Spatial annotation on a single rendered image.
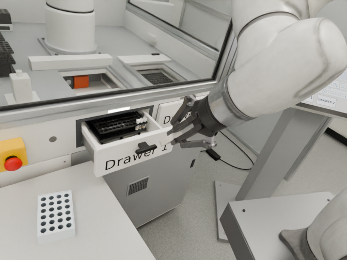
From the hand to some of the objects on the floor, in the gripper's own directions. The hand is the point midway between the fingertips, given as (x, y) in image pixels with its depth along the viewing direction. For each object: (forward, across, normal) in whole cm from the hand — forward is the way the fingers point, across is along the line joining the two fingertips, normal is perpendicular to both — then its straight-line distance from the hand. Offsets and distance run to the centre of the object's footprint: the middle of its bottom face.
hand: (170, 138), depth 64 cm
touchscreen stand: (+83, -60, -95) cm, 140 cm away
